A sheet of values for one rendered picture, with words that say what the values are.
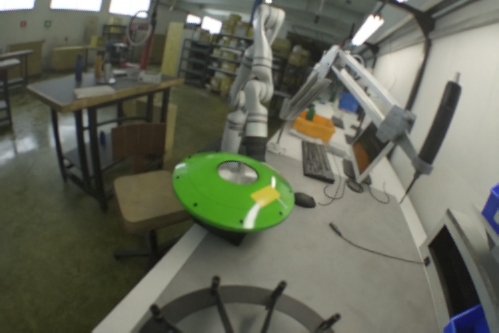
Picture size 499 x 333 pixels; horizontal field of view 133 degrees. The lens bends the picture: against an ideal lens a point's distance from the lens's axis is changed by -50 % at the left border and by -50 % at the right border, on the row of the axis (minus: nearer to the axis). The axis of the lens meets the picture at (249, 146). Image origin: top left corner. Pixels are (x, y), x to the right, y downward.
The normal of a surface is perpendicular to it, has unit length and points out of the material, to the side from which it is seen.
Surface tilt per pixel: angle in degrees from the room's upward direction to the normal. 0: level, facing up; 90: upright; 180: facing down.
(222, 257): 0
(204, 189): 17
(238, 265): 0
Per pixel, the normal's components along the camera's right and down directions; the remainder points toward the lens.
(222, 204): 0.15, -0.69
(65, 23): 0.91, 0.35
